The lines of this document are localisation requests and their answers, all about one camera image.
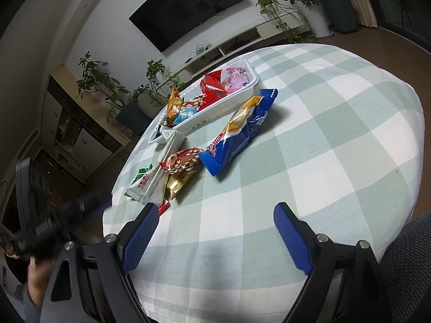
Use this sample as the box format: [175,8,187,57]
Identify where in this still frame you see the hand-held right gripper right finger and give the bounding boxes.
[273,203,393,323]

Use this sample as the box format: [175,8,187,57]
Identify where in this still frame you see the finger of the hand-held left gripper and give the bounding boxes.
[67,192,112,224]

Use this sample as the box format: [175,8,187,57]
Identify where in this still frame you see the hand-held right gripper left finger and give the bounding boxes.
[40,203,159,323]

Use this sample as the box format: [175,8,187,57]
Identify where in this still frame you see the green snack packet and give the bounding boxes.
[124,166,154,197]

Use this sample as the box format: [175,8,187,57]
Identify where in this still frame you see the cream white snack packet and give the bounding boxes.
[129,131,178,204]

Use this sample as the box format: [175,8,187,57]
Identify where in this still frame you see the gold snack packet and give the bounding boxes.
[166,170,197,200]

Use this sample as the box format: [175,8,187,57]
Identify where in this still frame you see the brown red patterned snack packet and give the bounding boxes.
[159,147,203,175]

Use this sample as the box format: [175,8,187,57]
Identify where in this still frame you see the black snack packet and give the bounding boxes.
[153,121,169,141]

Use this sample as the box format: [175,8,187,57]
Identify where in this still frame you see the blue chips packet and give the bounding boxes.
[198,88,279,177]

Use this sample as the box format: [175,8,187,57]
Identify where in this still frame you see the blue panda snack packet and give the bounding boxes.
[173,96,203,125]

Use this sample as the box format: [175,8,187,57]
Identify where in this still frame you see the white plastic tray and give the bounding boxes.
[148,59,259,146]

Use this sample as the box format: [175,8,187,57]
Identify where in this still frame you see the red candy packet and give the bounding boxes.
[198,70,230,112]

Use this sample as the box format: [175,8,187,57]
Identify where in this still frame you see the pink cartoon snack packet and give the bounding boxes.
[220,67,251,92]

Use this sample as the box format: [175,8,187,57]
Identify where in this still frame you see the person's left forearm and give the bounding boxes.
[20,287,44,323]

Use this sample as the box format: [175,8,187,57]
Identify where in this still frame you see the person's left hand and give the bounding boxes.
[27,257,56,307]

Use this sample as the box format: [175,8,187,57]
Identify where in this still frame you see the tall tree in blue pot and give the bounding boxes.
[76,51,153,136]

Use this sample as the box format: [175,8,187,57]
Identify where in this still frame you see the green white checked tablecloth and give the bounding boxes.
[101,42,425,323]

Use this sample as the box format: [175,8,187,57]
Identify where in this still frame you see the small plant ribbed white pot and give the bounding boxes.
[130,83,159,119]

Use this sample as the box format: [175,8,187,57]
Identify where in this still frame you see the trailing pothos on stand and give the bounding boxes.
[145,59,186,106]

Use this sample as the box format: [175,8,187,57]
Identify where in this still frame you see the white television cabinet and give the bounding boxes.
[170,10,304,79]

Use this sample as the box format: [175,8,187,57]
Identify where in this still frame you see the bushy plant tall white pot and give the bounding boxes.
[279,0,335,40]

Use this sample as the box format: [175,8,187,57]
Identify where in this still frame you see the large-leaf plant dark pot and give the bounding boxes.
[296,0,359,35]

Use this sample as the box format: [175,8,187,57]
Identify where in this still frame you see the trailing vine plant on cabinet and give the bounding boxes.
[254,0,314,43]

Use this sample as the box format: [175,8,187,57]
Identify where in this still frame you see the beige curtain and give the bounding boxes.
[332,0,380,29]

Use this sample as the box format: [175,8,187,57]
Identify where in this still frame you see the glass sliding door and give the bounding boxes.
[364,0,431,52]

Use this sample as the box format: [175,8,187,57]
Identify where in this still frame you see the white wall cupboards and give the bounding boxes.
[34,65,122,183]

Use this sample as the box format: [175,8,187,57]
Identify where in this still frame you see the black wall television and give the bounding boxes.
[129,0,248,52]

